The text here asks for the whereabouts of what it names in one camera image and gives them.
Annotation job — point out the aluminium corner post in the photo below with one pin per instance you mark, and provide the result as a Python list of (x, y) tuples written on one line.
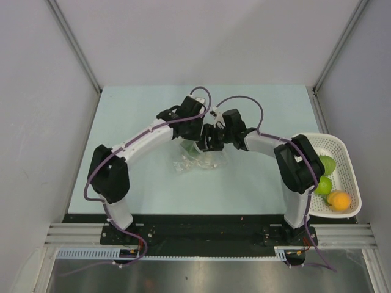
[(341, 42), (74, 45)]

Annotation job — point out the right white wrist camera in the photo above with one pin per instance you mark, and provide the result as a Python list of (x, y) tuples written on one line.
[(218, 120)]

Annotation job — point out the light green fake fruit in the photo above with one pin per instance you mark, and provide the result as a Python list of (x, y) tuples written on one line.
[(328, 163)]

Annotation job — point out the green fake apple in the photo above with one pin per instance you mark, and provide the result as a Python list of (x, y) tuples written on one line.
[(324, 186)]

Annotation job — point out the dark green fake pepper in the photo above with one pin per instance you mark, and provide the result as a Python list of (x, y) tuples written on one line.
[(192, 150)]

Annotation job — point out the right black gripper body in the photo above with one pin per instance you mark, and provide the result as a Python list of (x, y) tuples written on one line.
[(218, 137)]

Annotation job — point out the aluminium frame rail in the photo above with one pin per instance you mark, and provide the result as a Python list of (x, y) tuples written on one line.
[(338, 236)]

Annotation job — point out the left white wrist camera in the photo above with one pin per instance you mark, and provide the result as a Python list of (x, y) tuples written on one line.
[(199, 99)]

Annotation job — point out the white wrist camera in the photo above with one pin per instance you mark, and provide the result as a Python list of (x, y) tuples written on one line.
[(199, 99), (218, 120)]

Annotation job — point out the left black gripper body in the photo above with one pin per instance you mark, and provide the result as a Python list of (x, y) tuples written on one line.
[(193, 132)]

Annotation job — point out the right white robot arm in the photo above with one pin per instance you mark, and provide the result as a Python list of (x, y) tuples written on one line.
[(299, 165)]

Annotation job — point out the right aluminium corner post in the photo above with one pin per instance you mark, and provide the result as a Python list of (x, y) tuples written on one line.
[(341, 42)]

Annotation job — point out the white perforated plastic basket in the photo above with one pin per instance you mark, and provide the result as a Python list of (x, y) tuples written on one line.
[(339, 170)]

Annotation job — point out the clear polka dot zip bag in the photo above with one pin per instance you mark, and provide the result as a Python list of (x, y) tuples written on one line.
[(182, 161)]

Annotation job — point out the left aluminium corner post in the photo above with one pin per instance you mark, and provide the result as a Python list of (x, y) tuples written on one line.
[(74, 45)]

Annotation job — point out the orange fake fruit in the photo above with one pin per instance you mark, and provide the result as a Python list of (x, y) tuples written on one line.
[(338, 200)]

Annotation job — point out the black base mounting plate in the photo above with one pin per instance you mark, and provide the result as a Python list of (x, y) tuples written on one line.
[(185, 249)]

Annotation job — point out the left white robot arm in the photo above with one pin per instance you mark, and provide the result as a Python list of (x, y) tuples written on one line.
[(108, 179)]

